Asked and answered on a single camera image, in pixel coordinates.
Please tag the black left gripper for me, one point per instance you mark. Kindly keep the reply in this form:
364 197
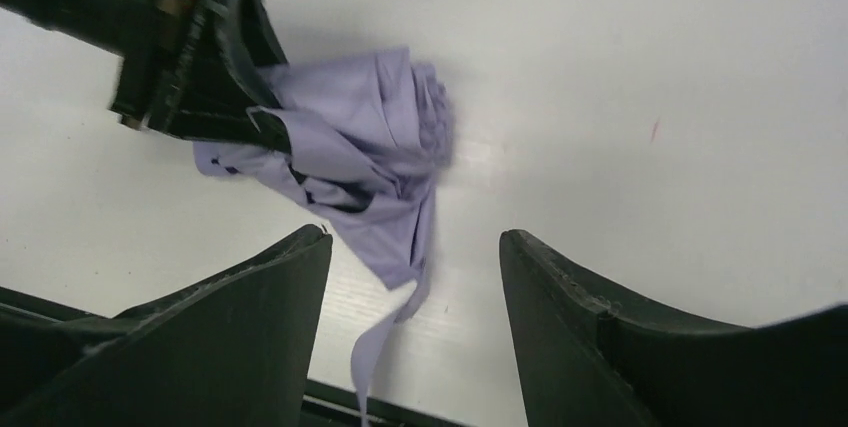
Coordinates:
191 69

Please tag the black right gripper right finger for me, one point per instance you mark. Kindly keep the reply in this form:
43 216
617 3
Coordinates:
591 352

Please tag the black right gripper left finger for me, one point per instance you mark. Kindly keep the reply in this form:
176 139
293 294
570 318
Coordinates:
231 350

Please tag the lavender folding umbrella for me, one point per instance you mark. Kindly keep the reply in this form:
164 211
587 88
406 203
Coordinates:
365 138

